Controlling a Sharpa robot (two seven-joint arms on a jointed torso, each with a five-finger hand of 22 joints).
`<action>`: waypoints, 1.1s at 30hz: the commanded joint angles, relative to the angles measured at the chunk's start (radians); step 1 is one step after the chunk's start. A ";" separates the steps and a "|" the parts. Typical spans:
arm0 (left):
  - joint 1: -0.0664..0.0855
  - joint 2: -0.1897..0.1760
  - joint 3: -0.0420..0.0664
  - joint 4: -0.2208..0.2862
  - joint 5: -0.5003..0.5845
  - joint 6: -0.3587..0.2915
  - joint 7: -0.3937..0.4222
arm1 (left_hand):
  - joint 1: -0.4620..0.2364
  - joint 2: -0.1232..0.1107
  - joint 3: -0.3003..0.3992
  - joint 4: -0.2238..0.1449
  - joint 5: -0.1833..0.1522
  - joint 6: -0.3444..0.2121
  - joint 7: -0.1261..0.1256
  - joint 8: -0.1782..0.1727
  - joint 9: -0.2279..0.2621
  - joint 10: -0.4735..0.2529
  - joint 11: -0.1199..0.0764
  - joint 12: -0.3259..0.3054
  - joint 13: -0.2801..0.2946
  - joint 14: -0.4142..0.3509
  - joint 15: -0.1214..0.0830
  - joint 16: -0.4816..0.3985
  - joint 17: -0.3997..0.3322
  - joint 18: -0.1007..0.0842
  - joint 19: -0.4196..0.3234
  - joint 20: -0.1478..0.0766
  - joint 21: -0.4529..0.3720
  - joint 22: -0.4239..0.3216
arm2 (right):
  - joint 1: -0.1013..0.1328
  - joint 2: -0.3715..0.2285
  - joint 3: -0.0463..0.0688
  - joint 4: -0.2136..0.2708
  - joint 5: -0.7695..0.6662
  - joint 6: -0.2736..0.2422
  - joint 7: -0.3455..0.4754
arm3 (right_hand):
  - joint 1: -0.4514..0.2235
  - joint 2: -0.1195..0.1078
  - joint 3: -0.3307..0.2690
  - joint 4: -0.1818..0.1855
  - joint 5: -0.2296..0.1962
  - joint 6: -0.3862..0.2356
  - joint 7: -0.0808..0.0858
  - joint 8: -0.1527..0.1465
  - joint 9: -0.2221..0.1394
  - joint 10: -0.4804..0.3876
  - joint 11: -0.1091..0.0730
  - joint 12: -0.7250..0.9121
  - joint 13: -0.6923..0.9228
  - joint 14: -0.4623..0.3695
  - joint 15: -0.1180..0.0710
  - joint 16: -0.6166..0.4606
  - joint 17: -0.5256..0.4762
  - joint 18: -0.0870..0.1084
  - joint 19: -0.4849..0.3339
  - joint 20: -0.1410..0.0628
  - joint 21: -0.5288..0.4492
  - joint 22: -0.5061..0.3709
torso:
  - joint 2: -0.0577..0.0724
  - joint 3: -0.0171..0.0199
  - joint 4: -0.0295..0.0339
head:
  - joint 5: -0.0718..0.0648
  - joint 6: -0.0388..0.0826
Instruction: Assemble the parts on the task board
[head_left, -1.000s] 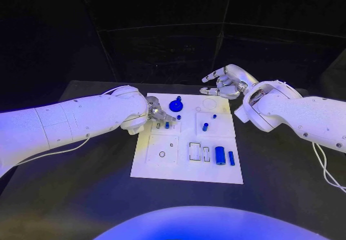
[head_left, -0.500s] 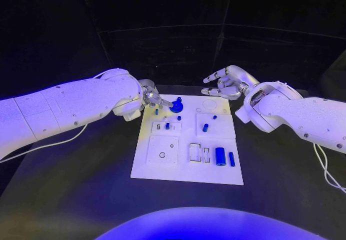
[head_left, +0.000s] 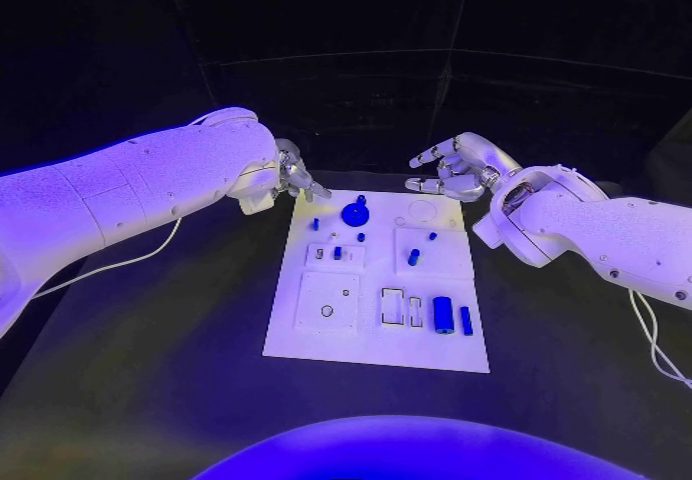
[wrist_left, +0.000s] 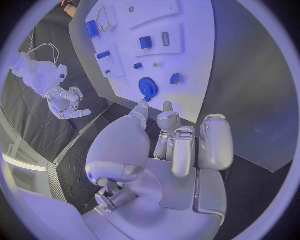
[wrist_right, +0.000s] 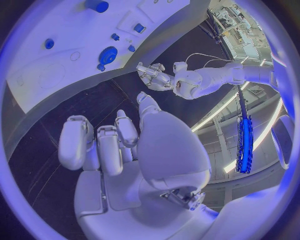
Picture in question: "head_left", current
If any thick long blue cylinder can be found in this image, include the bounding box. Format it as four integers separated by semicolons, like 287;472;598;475
433;295;456;335

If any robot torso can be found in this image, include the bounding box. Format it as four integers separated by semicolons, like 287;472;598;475
189;414;650;480

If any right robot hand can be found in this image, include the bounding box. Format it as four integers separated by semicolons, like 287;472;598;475
404;131;524;203

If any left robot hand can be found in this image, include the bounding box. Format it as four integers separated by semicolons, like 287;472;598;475
273;137;333;203

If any blue gear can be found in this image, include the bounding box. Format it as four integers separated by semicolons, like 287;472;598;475
340;202;372;227

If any white task board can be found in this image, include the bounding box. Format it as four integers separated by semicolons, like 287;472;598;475
261;189;492;374

